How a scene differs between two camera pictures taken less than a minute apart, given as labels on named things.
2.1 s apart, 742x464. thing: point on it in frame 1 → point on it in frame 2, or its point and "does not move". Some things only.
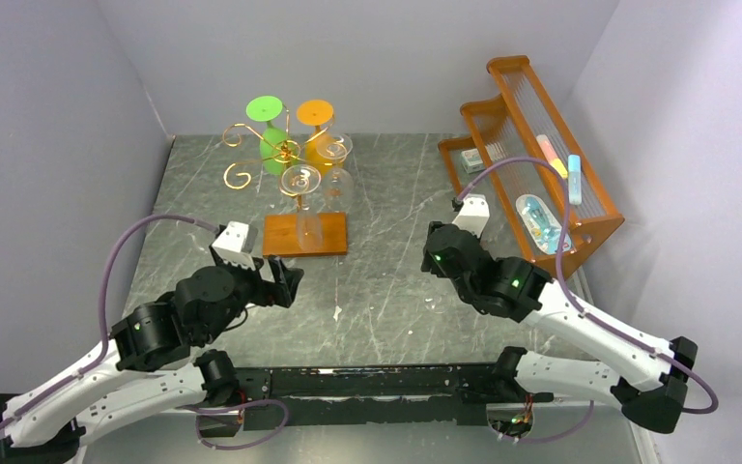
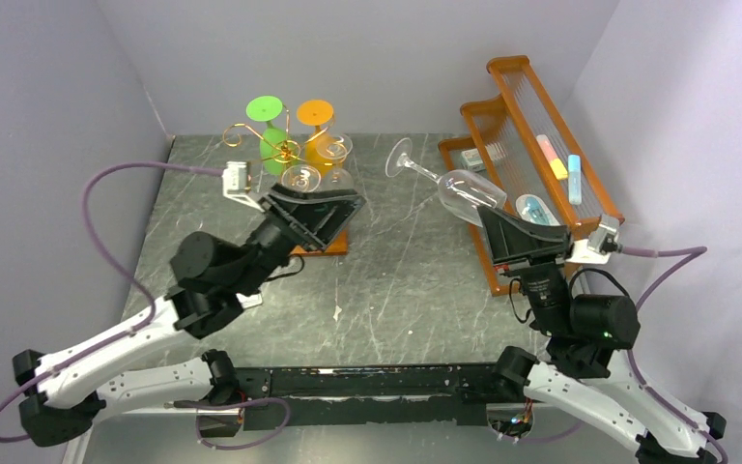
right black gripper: x=441 y=249 → x=533 y=255
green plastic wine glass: x=273 y=142 does not move
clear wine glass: x=338 y=186 does not move
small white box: x=471 y=160 does not move
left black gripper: x=271 y=293 → x=313 y=219
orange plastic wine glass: x=322 y=150 does not move
